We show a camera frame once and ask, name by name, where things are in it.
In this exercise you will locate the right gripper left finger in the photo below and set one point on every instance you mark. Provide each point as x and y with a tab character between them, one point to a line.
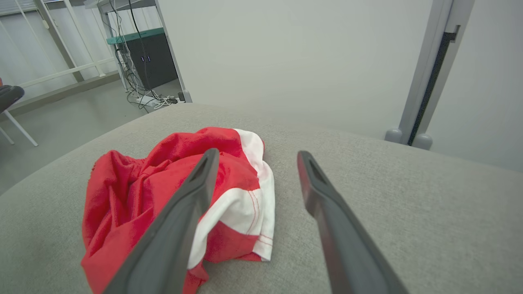
171	245

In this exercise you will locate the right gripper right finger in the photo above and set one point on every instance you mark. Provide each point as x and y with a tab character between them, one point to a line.
351	261

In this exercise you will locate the red shorts white bands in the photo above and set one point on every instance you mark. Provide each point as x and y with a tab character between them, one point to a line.
122	196

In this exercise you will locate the white power strip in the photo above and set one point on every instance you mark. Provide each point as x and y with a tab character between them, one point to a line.
148	101

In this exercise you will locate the black computer case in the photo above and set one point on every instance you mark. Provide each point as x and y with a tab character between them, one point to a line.
157	61

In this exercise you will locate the white metal railing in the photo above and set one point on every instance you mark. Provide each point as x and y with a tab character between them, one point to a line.
61	73

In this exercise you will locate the teal desk shelf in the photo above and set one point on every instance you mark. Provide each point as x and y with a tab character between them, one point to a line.
135	36

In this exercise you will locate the black chair white legs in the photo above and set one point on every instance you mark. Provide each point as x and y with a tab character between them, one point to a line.
9	96

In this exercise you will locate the grey cylindrical post foot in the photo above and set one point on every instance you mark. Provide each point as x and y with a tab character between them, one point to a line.
393	135
422	141

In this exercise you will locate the grey metal desk frame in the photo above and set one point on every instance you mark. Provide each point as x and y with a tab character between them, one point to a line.
169	49

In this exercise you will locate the grey partition post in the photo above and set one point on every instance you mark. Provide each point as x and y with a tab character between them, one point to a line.
433	61

